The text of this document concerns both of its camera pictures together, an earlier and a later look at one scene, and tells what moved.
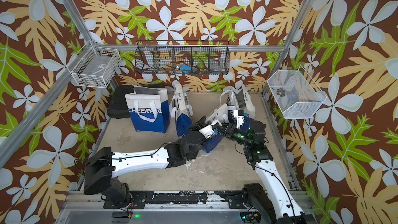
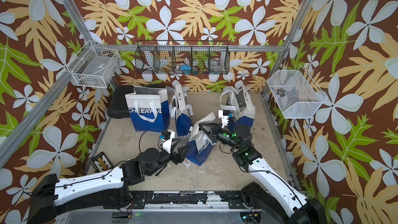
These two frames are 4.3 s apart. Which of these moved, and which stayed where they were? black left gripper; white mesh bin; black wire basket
Moved: black left gripper
Stayed: black wire basket; white mesh bin
